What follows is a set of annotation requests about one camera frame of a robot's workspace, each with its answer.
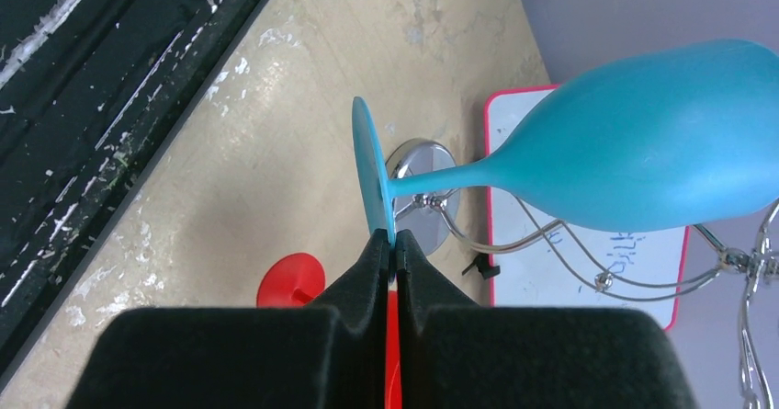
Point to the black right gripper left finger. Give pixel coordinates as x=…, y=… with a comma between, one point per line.
x=329, y=353

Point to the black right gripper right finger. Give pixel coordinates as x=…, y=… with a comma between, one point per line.
x=458, y=354

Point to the red plastic wine glass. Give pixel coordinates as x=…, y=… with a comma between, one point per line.
x=297, y=279

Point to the teal plastic wine glass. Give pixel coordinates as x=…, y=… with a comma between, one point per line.
x=646, y=143

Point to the chrome wine glass rack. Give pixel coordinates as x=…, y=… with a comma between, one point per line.
x=513, y=225

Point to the red-framed whiteboard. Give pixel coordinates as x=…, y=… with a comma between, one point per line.
x=578, y=267

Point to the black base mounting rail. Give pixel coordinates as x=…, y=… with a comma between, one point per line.
x=90, y=91

